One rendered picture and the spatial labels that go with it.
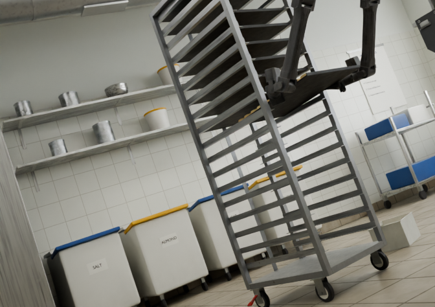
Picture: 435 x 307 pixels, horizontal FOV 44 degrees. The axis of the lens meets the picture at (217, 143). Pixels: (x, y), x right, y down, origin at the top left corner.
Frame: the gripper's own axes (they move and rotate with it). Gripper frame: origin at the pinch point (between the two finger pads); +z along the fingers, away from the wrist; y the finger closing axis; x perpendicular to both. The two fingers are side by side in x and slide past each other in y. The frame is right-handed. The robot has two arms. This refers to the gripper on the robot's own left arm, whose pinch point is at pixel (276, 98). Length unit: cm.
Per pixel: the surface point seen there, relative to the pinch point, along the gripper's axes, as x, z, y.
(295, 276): -24, 17, 84
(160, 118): -106, 252, -76
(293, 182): -7.3, 0.2, 41.0
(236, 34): -6.1, -1.2, -36.7
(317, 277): -14, 6, 87
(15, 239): -208, 108, 2
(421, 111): 159, 384, 3
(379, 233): 24, 33, 80
